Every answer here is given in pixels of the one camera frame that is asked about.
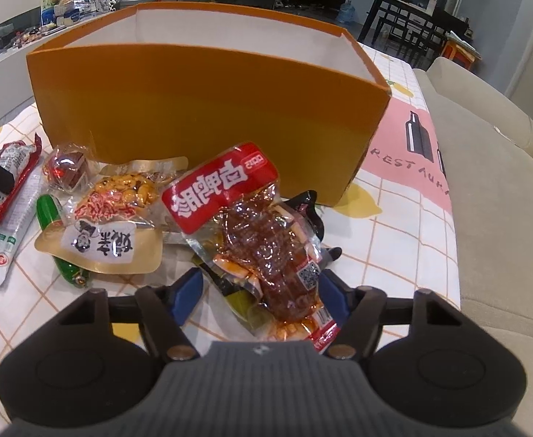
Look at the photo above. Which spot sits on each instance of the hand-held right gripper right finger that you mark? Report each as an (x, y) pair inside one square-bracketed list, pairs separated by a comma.
[(334, 301)]

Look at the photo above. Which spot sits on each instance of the black dining chair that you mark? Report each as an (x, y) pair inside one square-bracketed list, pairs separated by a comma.
[(412, 36)]

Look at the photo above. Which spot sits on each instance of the gold peanut snack packet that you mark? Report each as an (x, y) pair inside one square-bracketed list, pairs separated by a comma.
[(111, 195)]

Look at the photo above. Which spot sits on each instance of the dark green snack packet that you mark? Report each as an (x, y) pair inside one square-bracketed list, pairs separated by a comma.
[(239, 305)]

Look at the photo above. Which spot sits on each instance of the blue water bottle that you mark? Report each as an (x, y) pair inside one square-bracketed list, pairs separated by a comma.
[(346, 13)]

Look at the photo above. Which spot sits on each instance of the black dining table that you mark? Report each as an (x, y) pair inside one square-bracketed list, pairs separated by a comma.
[(398, 0)]

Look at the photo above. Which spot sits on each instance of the beige sofa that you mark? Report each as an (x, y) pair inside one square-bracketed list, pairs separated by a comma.
[(498, 214)]

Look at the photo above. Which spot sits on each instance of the round brown snack clear wrap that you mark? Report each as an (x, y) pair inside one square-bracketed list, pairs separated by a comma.
[(63, 166)]

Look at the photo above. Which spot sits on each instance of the white counter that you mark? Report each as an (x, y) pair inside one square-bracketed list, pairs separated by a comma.
[(2, 82)]

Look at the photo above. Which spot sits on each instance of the black snack packet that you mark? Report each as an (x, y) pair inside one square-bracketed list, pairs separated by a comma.
[(309, 214)]

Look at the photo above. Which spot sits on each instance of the red snack packet white print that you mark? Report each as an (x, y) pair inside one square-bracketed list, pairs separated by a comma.
[(18, 159)]

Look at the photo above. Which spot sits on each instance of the checked pink and white tablecloth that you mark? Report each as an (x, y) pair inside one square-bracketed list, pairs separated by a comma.
[(407, 259)]

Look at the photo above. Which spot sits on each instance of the red and clear snack packet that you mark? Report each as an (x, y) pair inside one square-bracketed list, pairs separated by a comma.
[(257, 236)]

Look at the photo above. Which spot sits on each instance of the orange stool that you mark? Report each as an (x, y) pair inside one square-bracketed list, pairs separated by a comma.
[(462, 52)]

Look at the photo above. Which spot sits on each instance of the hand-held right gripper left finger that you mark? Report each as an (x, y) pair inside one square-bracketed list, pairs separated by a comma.
[(189, 292)]

